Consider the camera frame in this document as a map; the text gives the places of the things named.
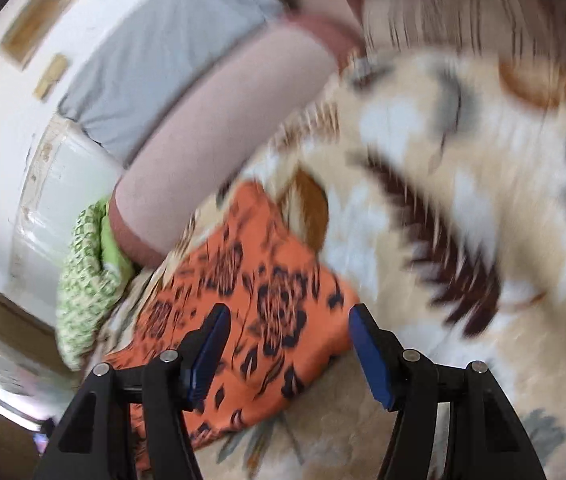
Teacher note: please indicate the brown wooden glass door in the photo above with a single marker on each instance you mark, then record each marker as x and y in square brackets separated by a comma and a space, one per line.
[35, 387]

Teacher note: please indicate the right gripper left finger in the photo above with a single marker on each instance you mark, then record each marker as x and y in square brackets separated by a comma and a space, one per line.
[93, 440]

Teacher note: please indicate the framed wall picture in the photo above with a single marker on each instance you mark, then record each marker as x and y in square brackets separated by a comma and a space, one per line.
[29, 29]

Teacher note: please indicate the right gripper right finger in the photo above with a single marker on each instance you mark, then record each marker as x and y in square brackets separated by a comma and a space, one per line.
[485, 437]

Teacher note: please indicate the orange black floral garment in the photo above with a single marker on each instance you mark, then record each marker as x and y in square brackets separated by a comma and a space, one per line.
[271, 411]

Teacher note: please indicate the gold wall switch left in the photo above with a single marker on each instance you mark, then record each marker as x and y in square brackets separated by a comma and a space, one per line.
[51, 76]

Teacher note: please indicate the pink bolster pillow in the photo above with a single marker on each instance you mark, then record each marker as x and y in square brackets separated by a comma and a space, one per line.
[217, 125]

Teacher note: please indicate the green white checkered pillow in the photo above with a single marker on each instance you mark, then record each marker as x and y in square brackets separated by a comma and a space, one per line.
[93, 278]

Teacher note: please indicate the striped beige pillow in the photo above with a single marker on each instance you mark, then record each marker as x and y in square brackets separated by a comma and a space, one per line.
[520, 28]

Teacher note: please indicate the grey pillow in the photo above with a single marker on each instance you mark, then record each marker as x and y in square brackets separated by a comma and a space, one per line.
[150, 60]

